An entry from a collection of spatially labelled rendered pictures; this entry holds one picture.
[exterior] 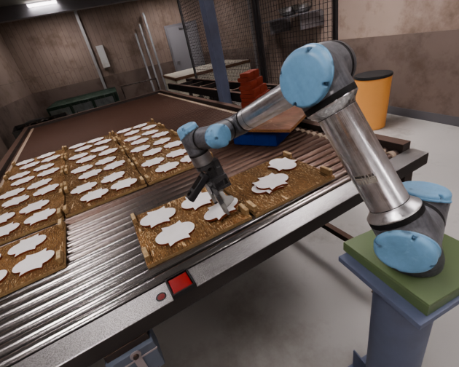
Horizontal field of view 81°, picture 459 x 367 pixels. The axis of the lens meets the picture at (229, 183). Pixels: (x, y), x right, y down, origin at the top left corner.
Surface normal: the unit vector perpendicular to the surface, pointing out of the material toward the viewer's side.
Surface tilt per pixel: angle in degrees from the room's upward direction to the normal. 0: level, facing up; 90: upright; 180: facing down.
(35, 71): 90
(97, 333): 0
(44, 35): 90
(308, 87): 80
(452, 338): 0
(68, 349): 0
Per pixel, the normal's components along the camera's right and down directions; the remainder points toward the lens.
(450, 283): -0.14, -0.89
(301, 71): -0.69, 0.31
